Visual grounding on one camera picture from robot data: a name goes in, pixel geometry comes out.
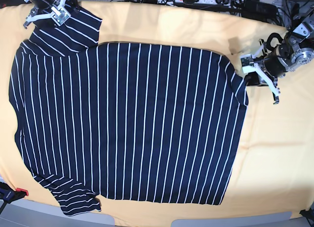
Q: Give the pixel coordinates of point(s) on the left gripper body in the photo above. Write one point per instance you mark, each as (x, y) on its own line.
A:
(273, 62)

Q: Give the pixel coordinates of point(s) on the navy white striped T-shirt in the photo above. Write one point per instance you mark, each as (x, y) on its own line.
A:
(127, 121)

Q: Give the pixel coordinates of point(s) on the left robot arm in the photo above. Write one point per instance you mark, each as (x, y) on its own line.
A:
(299, 40)

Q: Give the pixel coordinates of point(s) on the black power adapter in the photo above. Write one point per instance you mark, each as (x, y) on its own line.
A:
(252, 7)

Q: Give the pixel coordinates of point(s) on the yellow tablecloth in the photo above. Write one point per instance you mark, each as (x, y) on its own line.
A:
(274, 166)

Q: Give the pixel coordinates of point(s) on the black clamp right corner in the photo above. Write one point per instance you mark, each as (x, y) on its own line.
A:
(309, 215)

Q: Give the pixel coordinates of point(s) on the red black clamp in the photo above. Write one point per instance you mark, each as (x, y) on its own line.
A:
(9, 195)

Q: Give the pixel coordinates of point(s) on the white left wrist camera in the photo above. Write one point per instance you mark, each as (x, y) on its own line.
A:
(247, 63)

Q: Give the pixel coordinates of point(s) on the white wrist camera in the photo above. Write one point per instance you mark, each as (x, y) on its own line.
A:
(60, 15)
(247, 63)

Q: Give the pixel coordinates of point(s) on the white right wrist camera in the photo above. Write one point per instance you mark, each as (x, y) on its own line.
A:
(60, 15)

